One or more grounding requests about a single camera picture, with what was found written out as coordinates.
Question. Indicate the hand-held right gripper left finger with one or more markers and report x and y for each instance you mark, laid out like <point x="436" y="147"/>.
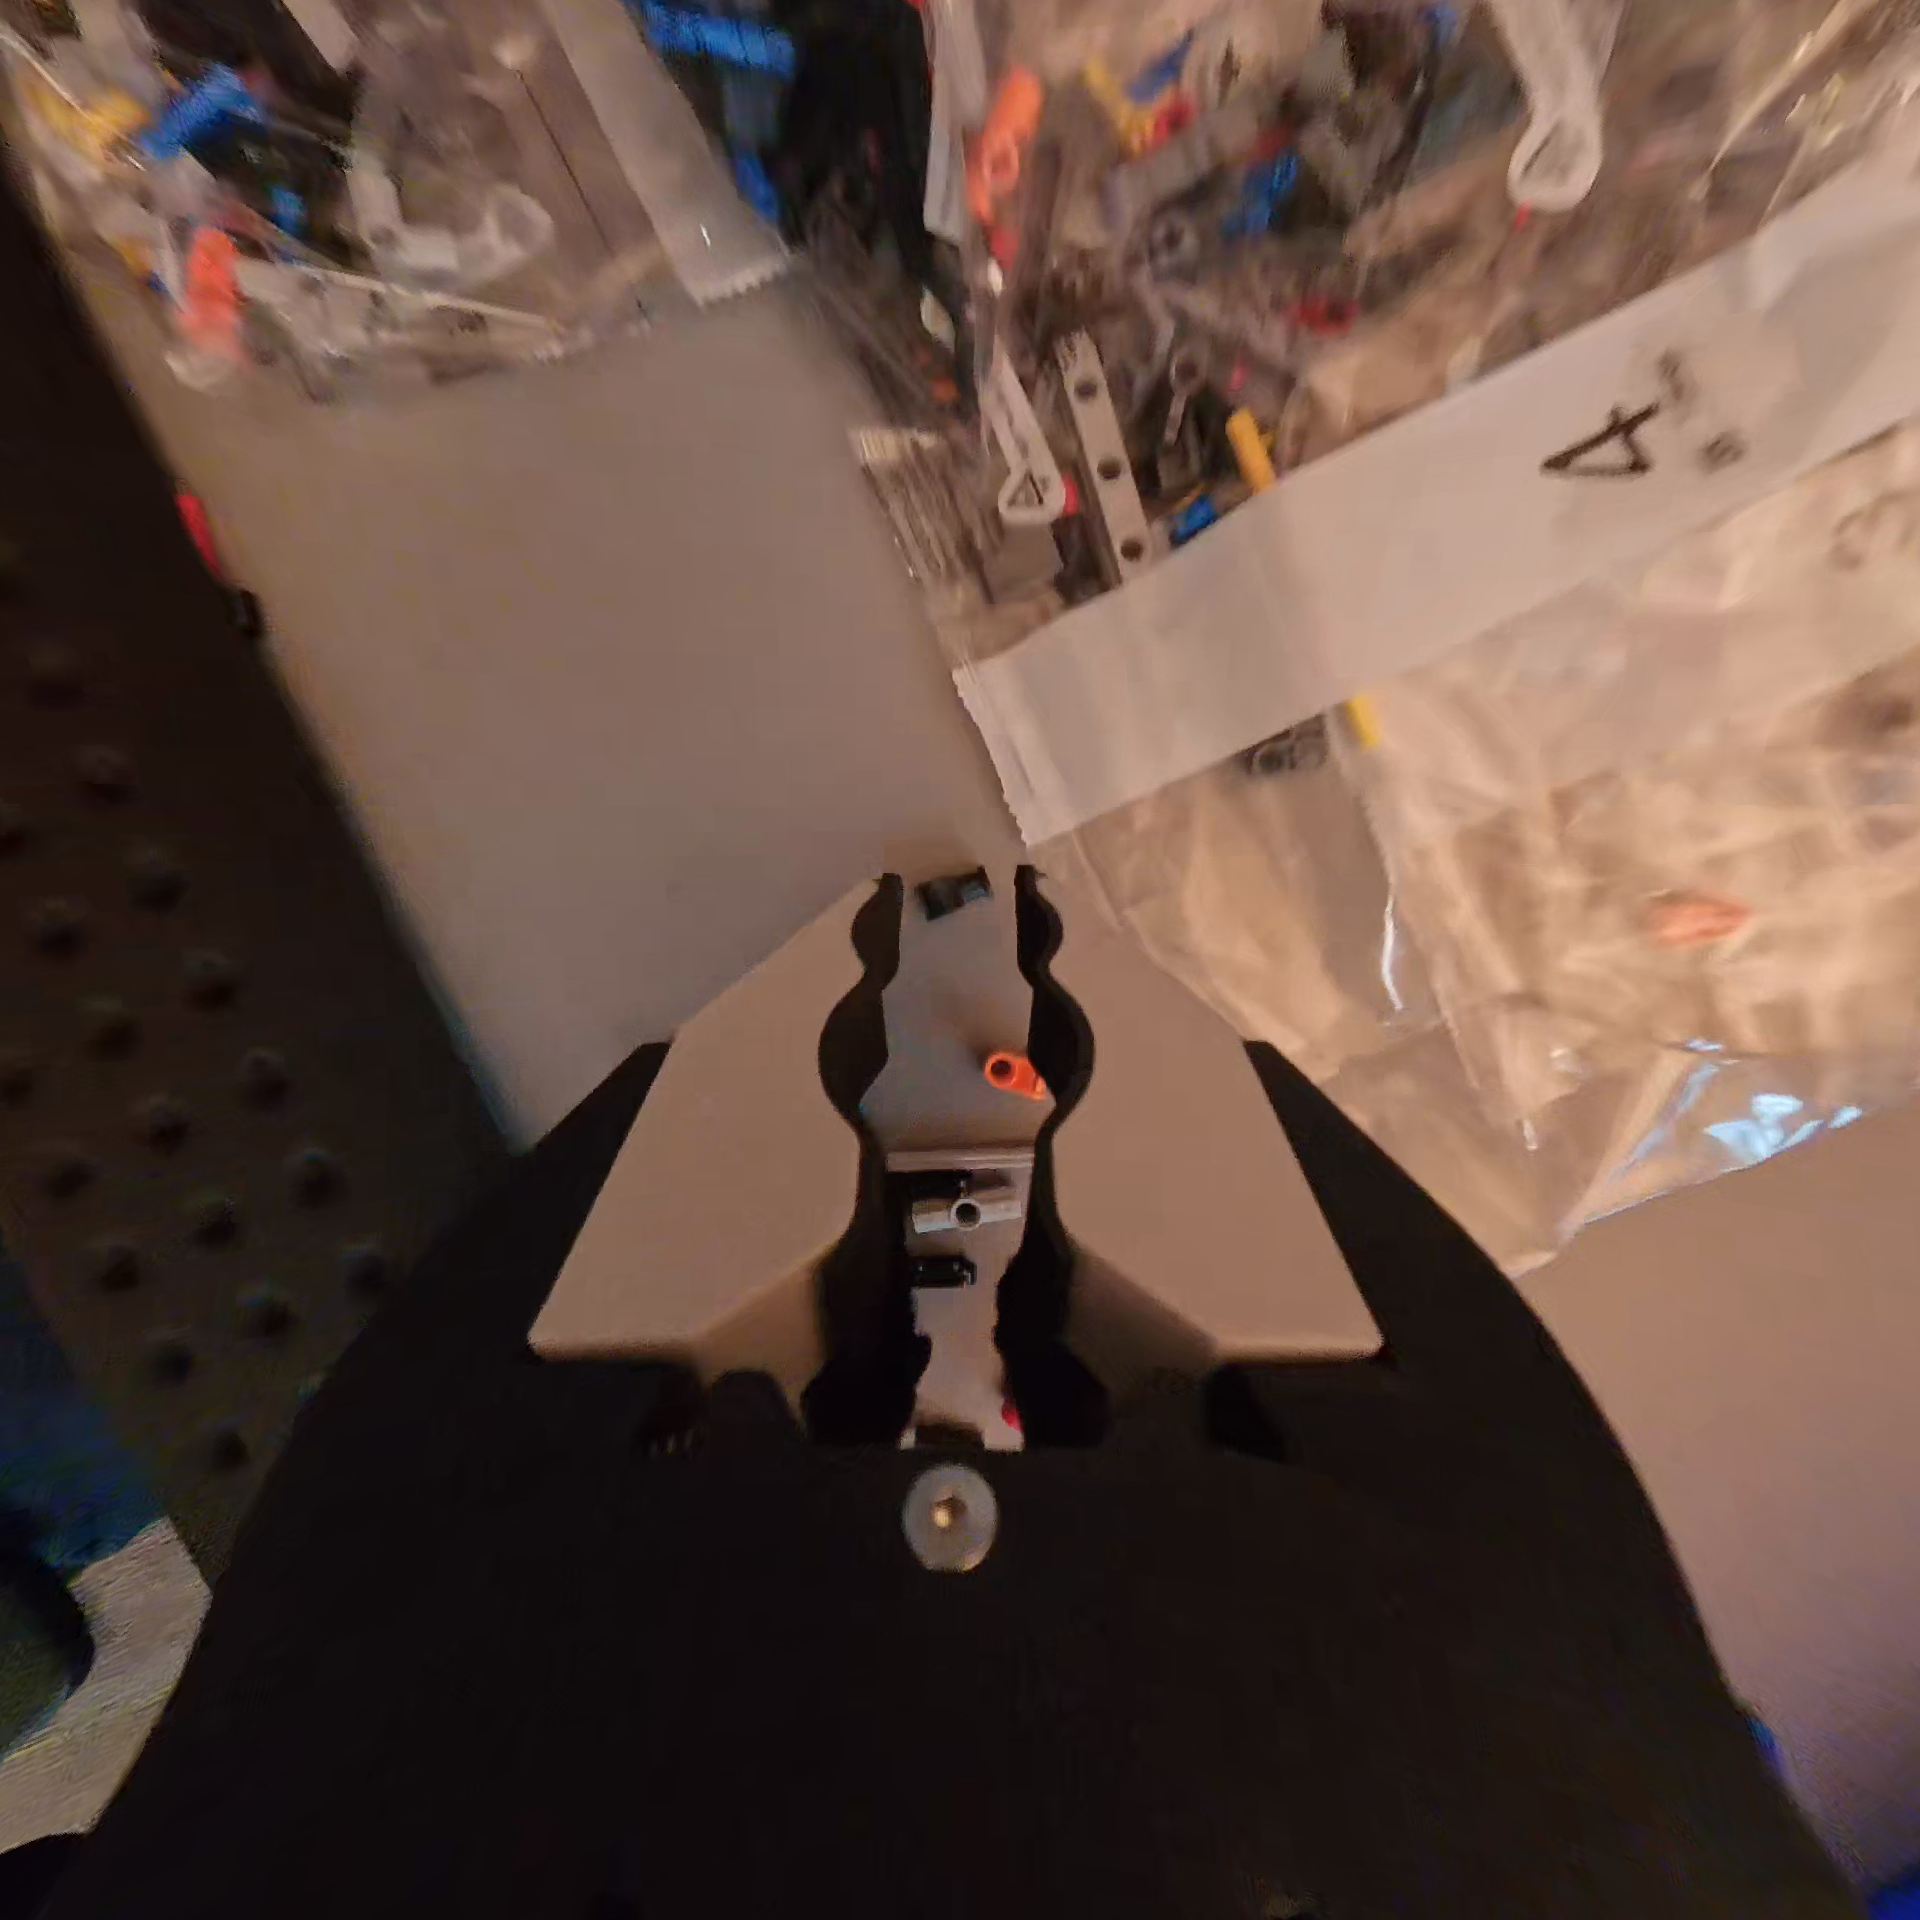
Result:
<point x="687" y="1215"/>

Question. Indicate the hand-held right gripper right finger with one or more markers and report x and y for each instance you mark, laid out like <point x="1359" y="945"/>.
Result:
<point x="1213" y="1215"/>

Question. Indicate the small grey Lego assembly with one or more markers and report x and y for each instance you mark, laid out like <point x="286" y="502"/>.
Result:
<point x="958" y="1206"/>

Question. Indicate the orange lego connector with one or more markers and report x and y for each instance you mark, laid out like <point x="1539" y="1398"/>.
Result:
<point x="1012" y="1075"/>
<point x="1696" y="915"/>

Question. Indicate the black lego pin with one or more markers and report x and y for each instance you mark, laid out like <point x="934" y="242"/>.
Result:
<point x="944" y="1271"/>

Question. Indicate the black lego connector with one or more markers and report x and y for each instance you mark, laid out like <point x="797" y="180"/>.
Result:
<point x="951" y="893"/>

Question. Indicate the red lego pin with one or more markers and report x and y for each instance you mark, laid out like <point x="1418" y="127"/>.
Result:
<point x="196" y="528"/>

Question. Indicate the dark perforated panel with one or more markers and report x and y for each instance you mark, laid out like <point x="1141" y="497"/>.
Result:
<point x="150" y="977"/>

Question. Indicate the person's leg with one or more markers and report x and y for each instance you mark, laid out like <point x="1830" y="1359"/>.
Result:
<point x="61" y="1427"/>

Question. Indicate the small open parts bag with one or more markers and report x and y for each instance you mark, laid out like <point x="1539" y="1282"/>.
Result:
<point x="419" y="230"/>

